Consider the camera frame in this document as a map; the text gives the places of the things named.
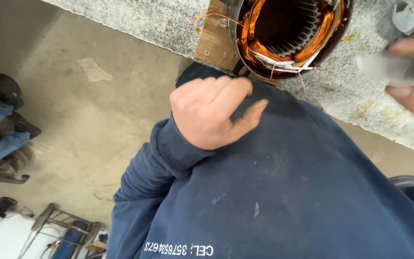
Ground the loose copper wire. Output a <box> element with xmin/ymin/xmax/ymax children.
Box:
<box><xmin>185</xmin><ymin>12</ymin><xmax>244</xmax><ymax>26</ymax></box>

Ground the grey speckled carpet mat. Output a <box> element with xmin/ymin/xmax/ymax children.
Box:
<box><xmin>41</xmin><ymin>0</ymin><xmax>414</xmax><ymax>158</ymax></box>

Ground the small wooden box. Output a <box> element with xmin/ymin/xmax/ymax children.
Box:
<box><xmin>86</xmin><ymin>233</ymin><xmax>108</xmax><ymax>259</ymax></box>

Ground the person's dark shoe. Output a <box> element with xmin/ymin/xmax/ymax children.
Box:
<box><xmin>389</xmin><ymin>175</ymin><xmax>414</xmax><ymax>188</ymax></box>

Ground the wooden board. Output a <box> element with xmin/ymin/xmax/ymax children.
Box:
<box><xmin>194</xmin><ymin>0</ymin><xmax>283</xmax><ymax>87</ymax></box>

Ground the metal stand with blue cylinder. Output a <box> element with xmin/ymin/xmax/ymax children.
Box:
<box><xmin>17</xmin><ymin>203</ymin><xmax>102</xmax><ymax>259</ymax></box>

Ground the navy blue sweatshirt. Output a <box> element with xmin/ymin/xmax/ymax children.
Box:
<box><xmin>106</xmin><ymin>62</ymin><xmax>414</xmax><ymax>259</ymax></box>

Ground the metal stool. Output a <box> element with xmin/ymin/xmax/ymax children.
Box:
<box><xmin>0</xmin><ymin>143</ymin><xmax>35</xmax><ymax>185</ymax></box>

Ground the person's left hand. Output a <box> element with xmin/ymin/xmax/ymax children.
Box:
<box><xmin>170</xmin><ymin>76</ymin><xmax>269</xmax><ymax>151</ymax></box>

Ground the grey insulating paper sheet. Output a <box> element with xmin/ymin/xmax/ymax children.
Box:
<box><xmin>356</xmin><ymin>52</ymin><xmax>414</xmax><ymax>87</ymax></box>

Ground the motor stator with copper windings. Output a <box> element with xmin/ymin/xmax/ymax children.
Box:
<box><xmin>229</xmin><ymin>0</ymin><xmax>354</xmax><ymax>81</ymax></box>

